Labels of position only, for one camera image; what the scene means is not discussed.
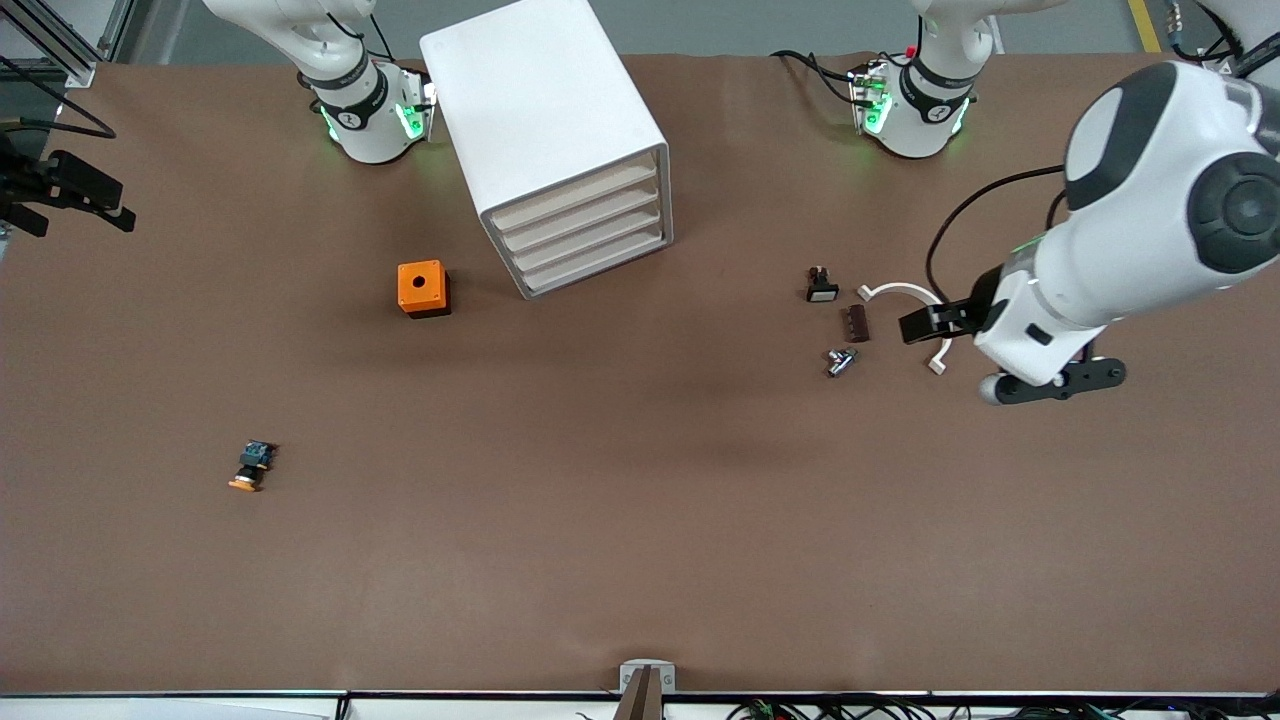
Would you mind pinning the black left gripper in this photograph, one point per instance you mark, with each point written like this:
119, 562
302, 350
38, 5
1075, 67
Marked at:
966, 314

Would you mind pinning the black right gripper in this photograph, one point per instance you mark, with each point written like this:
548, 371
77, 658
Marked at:
40, 186

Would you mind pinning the orange push button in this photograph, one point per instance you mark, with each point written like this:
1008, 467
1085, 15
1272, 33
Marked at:
250, 470

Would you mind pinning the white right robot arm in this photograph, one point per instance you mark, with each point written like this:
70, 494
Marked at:
360, 110

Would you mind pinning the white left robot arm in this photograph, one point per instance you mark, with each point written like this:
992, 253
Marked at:
1150, 200

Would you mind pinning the white drawer cabinet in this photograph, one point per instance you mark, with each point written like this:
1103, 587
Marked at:
540, 100

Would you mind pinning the white curved plastic clip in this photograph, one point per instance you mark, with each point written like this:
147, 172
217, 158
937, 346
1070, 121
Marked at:
900, 288

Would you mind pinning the brown terminal block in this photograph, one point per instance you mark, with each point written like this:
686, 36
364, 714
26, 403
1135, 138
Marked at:
856, 324

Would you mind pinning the small metal fitting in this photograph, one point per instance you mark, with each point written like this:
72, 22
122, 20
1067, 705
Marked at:
840, 362

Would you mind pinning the orange box with round hole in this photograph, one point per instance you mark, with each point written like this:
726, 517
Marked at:
420, 283

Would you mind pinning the white edge board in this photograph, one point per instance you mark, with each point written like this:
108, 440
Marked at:
150, 710

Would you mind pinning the black switch with white face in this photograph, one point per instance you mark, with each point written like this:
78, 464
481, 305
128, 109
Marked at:
822, 288

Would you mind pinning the aluminium frame with bracket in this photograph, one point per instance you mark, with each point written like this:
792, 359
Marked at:
82, 72

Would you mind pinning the grey bracket with brown bar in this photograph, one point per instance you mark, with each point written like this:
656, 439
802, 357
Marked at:
632, 675

